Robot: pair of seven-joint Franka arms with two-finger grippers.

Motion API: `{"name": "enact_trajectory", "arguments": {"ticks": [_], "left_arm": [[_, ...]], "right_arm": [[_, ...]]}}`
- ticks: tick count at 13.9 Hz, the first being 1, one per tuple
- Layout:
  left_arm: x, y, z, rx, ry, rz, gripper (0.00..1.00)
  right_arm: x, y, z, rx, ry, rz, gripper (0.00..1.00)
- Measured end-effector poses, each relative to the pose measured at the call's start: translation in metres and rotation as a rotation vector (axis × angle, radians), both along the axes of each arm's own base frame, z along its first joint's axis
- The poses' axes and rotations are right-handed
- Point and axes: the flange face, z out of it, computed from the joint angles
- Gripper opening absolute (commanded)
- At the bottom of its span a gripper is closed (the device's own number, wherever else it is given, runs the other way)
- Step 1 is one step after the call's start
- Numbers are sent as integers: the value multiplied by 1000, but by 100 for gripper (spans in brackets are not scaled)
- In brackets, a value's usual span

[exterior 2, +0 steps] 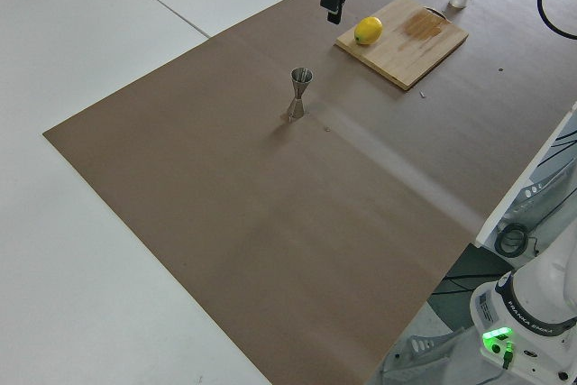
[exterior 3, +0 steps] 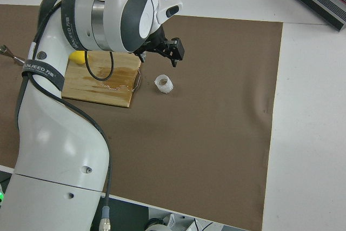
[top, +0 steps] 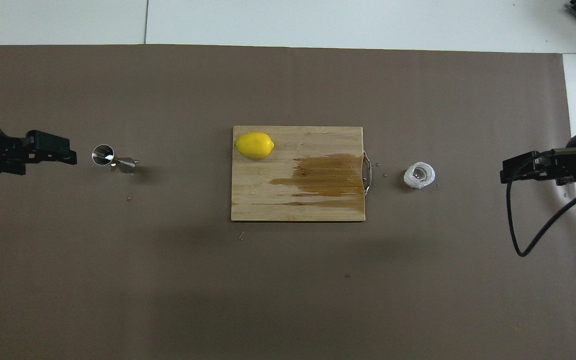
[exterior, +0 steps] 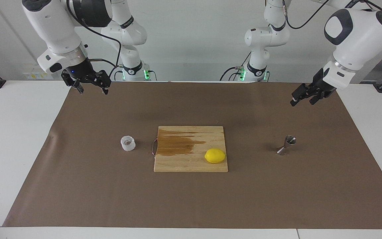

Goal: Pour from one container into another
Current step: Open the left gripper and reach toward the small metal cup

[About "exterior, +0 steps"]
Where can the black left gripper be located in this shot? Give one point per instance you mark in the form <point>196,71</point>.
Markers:
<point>322,84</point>

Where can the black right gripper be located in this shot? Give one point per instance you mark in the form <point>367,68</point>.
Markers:
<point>80,71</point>

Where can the steel double jigger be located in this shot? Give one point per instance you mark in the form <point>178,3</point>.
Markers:
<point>289,140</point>

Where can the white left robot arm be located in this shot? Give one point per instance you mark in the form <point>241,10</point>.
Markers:
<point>360,36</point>

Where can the yellow lemon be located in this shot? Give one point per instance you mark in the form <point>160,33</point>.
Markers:
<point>215,156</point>

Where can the brown paper table mat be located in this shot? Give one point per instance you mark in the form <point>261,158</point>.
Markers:
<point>111,192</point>

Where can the wooden cutting board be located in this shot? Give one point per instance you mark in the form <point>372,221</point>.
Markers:
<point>184,162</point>

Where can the white yellow wall socket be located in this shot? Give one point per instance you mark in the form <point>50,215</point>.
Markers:
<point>38,72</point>

